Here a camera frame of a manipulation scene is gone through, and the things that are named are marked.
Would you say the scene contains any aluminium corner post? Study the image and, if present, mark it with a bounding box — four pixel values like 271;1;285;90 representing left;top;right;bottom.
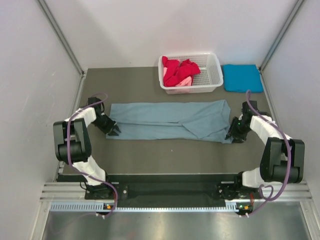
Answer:
258;0;306;72
36;0;85;76

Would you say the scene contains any folded turquoise t-shirt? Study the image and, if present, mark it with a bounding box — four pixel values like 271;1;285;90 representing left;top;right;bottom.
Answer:
222;64;264;93

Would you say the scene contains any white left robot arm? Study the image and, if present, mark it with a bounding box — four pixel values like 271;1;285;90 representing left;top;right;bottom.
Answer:
53;96;121;199

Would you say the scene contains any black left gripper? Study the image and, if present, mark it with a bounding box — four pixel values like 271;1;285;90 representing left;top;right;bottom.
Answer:
91;113;120;136

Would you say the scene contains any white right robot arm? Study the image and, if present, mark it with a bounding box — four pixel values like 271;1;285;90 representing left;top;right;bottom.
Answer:
225;100;305;198

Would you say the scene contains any aluminium front frame rail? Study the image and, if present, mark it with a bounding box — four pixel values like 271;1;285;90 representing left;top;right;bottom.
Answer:
40;181;312;202

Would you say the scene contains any left aluminium corner post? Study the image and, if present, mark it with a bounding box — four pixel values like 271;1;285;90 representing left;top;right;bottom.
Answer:
36;0;85;76

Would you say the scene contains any white plastic laundry basket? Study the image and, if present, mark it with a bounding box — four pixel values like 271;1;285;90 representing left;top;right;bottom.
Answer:
158;52;224;95

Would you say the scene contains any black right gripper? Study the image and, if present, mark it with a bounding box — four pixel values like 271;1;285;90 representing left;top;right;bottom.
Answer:
225;116;252;143

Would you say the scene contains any red t-shirt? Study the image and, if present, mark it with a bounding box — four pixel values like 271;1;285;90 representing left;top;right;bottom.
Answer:
161;56;201;88

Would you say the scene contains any pink t-shirt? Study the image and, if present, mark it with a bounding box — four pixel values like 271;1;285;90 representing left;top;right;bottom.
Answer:
175;76;193;87

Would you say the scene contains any grey-blue t-shirt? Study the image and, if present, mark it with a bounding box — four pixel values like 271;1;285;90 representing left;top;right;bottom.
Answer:
109;99;233;144

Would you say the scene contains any grey slotted cable duct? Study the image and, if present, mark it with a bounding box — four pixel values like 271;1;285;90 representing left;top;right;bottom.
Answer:
50;202;252;213

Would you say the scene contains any right aluminium corner post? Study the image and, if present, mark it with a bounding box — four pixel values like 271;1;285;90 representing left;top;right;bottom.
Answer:
258;0;306;72

